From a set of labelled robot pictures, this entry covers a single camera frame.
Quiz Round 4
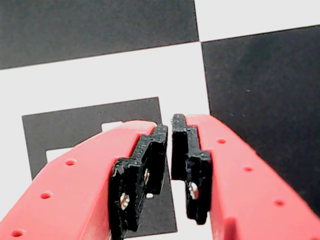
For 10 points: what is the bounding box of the orange-red gripper finger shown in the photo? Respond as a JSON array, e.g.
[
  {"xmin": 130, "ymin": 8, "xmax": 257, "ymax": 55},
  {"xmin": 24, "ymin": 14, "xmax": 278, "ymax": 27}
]
[
  {"xmin": 171, "ymin": 113, "xmax": 320, "ymax": 240},
  {"xmin": 0, "ymin": 119, "xmax": 169, "ymax": 240}
]

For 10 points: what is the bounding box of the black white marker checkerboard mat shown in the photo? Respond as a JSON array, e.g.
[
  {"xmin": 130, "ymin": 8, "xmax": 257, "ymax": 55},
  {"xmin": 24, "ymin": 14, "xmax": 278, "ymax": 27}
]
[{"xmin": 0, "ymin": 0, "xmax": 320, "ymax": 240}]

